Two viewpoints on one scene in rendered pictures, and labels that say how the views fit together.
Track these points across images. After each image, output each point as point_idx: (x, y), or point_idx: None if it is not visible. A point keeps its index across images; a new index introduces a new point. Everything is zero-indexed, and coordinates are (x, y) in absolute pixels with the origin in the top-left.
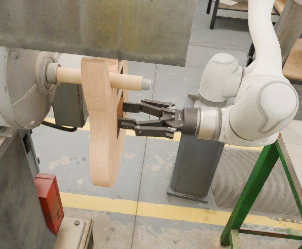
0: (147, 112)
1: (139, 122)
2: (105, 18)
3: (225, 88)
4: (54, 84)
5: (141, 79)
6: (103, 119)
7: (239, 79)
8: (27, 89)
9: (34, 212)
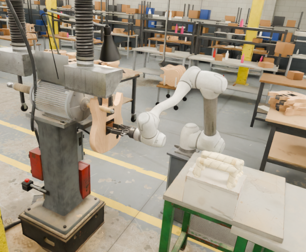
0: (120, 128)
1: (113, 128)
2: (89, 85)
3: (189, 141)
4: (85, 107)
5: (109, 109)
6: (96, 120)
7: (197, 137)
8: (76, 106)
9: (74, 174)
